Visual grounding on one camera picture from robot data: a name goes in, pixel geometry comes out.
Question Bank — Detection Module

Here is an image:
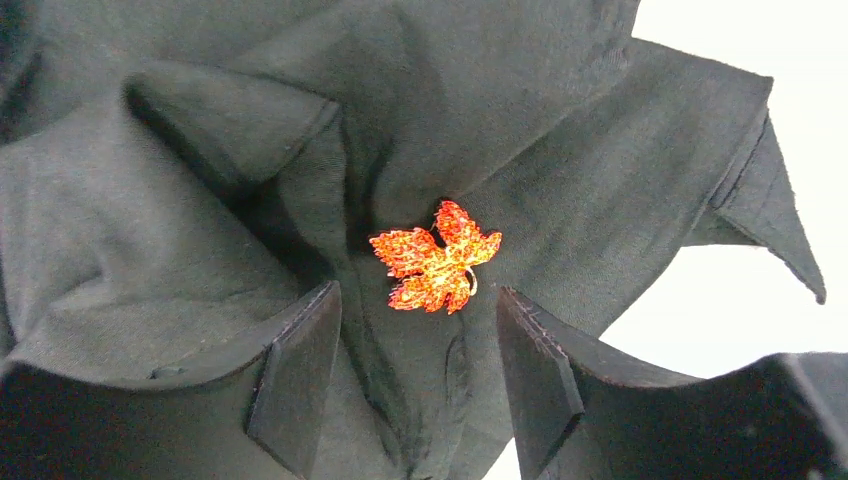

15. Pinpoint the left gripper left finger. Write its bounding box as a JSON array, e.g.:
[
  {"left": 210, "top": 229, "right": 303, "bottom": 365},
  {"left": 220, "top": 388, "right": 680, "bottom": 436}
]
[{"left": 1, "top": 281, "right": 341, "bottom": 479}]

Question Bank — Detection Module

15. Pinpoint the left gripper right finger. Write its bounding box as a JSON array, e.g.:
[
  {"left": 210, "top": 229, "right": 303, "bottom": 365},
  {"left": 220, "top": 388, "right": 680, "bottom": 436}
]
[{"left": 497, "top": 287, "right": 847, "bottom": 479}]

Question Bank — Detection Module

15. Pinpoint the orange maple leaf brooch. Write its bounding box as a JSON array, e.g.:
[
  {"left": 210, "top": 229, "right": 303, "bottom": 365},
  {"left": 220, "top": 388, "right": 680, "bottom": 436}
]
[{"left": 369, "top": 200, "right": 503, "bottom": 315}]

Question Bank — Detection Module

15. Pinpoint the black button shirt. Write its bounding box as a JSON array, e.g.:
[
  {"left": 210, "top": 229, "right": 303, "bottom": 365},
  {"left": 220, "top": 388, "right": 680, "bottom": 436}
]
[{"left": 1, "top": 1, "right": 826, "bottom": 479}]

